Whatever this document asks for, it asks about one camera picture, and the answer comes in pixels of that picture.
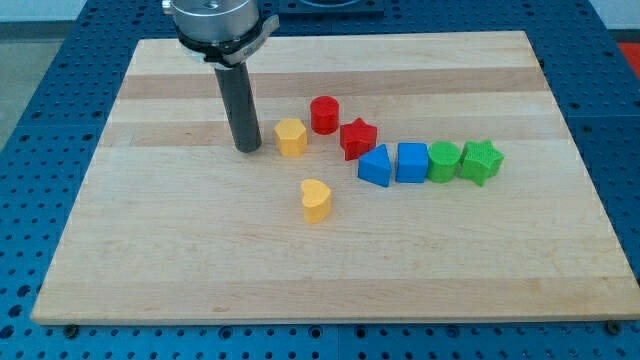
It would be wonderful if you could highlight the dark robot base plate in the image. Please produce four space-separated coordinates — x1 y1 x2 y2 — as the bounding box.
278 0 385 15

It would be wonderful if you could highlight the green cylinder block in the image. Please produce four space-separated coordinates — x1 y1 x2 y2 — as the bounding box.
427 141 461 183

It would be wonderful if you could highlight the red star block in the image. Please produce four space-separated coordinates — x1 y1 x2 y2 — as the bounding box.
339 118 378 161

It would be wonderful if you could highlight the red cylinder block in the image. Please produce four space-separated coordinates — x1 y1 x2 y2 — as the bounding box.
310 96 340 135

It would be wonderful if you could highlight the yellow hexagon block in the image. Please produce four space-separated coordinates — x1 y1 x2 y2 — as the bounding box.
274 118 308 157

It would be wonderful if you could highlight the green star block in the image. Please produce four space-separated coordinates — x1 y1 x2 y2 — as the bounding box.
458 140 505 187

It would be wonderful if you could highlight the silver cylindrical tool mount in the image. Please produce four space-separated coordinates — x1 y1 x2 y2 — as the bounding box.
161 0 280 69

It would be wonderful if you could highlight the yellow heart block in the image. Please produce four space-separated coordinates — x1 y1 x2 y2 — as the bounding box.
300 178 332 224

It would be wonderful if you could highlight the blue triangle block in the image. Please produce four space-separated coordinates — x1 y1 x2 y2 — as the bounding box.
357 144 391 187

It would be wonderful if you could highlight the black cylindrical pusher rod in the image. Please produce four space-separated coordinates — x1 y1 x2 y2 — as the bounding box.
214 63 262 153

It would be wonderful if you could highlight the wooden board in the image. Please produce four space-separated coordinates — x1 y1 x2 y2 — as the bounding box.
32 31 639 326

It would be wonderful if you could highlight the blue cube block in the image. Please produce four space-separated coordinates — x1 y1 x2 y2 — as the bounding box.
395 142 429 183

